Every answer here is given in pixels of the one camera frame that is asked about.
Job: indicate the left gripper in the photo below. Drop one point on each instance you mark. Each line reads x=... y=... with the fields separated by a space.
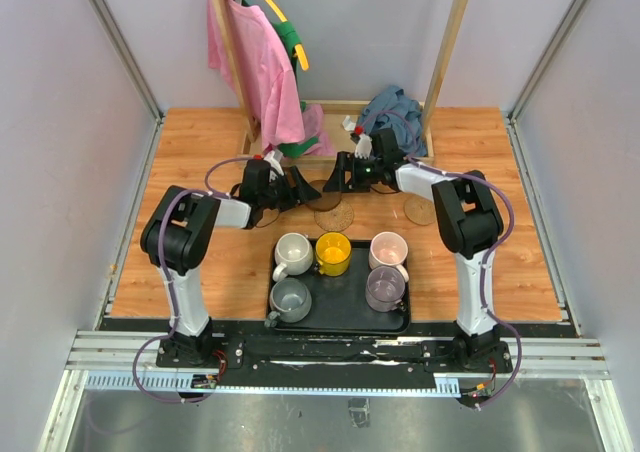
x=303 y=191

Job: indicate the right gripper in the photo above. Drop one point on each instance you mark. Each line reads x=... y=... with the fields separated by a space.
x=345 y=163

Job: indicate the grooved dark wooden coaster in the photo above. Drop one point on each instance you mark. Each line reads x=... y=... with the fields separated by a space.
x=328 y=200

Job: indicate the woven rattan coaster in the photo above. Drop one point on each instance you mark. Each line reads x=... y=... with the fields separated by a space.
x=335 y=220
x=420 y=211

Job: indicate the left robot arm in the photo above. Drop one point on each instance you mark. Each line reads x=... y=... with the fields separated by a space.
x=177 y=236

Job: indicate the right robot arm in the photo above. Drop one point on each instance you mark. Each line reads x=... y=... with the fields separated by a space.
x=468 y=219

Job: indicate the white clip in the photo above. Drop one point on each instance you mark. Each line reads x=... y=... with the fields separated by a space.
x=348 y=124

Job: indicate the wooden clothes rack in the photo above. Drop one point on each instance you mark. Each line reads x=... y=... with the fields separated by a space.
x=334 y=110

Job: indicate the white mug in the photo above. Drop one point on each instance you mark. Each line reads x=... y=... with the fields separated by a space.
x=293 y=255

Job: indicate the yellow mug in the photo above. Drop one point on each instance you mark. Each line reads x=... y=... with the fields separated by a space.
x=333 y=252

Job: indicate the pink mug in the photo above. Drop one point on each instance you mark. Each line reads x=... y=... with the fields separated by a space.
x=391 y=250

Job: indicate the blue crumpled shirt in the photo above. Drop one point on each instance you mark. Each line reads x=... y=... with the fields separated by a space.
x=393 y=109

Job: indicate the grey mug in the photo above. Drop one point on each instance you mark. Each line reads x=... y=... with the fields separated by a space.
x=290 y=301

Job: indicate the purple mug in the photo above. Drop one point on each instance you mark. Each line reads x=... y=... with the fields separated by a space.
x=385 y=289

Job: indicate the black serving tray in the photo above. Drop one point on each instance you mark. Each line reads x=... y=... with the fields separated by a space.
x=338 y=304

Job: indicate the pink shirt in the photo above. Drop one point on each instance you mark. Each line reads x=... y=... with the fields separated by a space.
x=272 y=88

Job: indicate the green garment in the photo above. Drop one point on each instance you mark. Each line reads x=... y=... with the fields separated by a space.
x=289 y=38

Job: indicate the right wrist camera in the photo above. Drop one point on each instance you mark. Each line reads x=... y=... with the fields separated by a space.
x=363 y=143

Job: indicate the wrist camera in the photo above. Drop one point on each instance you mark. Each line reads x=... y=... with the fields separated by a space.
x=273 y=158
x=363 y=143

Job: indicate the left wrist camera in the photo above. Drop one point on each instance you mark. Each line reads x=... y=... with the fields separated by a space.
x=273 y=158

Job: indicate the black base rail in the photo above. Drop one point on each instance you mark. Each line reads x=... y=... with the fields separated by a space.
x=252 y=355

